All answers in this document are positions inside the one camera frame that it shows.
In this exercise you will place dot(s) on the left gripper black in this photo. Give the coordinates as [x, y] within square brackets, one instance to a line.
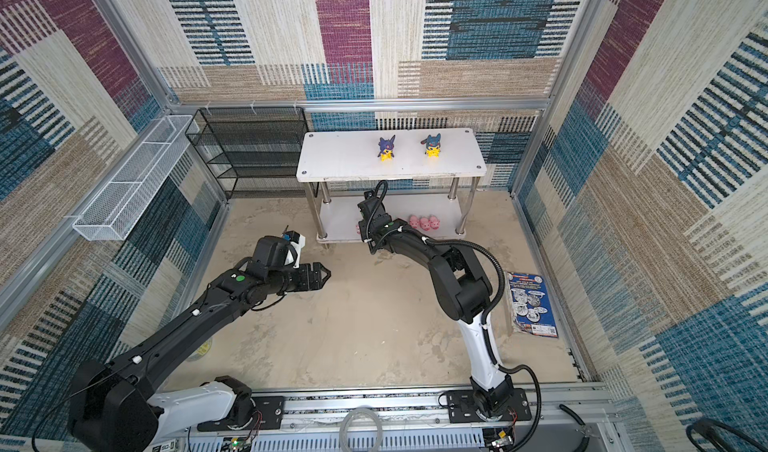
[318, 282]

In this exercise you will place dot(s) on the purple yellow toy figure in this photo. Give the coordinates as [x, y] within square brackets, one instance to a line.
[386, 148]

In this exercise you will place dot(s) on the blue yellow toy figure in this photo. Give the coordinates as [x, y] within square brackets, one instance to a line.
[432, 144]

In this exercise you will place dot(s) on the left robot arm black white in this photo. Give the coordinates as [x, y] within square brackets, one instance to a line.
[116, 406]

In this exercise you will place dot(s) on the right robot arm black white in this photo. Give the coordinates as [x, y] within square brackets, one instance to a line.
[468, 281]

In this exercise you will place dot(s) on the white two-tier shelf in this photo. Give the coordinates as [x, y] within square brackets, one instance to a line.
[335, 167]

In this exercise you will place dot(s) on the clear tubing coil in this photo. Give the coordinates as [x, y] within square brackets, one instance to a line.
[346, 423]

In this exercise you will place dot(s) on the blue picture book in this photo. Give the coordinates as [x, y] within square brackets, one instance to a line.
[530, 304]

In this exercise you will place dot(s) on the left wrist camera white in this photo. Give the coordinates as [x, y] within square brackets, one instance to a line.
[296, 243]

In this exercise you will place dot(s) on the black wire mesh rack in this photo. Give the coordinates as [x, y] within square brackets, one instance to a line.
[251, 152]

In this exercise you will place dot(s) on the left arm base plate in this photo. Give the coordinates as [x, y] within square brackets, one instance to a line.
[267, 413]

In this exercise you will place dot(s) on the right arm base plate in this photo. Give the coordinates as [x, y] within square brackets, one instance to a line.
[462, 408]

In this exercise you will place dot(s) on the white wire mesh basket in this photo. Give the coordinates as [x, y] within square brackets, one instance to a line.
[113, 213]

